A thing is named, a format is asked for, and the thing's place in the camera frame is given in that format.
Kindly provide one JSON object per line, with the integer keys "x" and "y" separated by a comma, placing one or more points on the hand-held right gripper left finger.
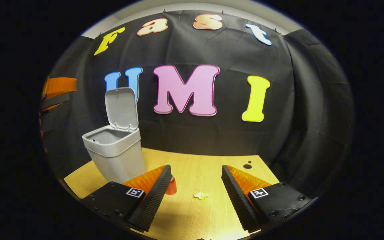
{"x": 153, "y": 200}

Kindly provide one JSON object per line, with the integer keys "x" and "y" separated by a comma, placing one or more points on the wooden desktop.
{"x": 195, "y": 170}

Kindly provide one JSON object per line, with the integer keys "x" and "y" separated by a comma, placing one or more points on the red pop can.
{"x": 172, "y": 188}

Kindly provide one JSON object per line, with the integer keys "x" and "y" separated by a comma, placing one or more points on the black backdrop cloth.
{"x": 228, "y": 133}

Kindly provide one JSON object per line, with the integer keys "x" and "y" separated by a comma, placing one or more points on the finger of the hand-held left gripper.
{"x": 57, "y": 100}

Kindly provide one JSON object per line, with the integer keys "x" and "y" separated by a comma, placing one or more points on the grey desktop garbage bin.
{"x": 118, "y": 156}

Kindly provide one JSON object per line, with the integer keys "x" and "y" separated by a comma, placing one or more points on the paper ball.
{"x": 201, "y": 195}

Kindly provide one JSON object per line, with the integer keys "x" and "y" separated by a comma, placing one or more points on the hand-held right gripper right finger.
{"x": 238, "y": 200}

